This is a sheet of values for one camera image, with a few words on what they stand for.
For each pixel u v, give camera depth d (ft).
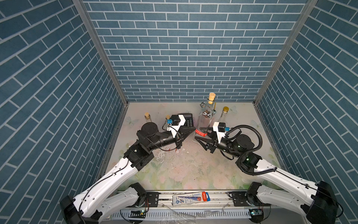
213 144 1.86
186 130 1.80
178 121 1.60
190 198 2.42
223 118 2.60
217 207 2.37
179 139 1.69
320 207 1.27
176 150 2.99
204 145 2.00
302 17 2.45
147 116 2.31
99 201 1.33
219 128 1.79
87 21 2.44
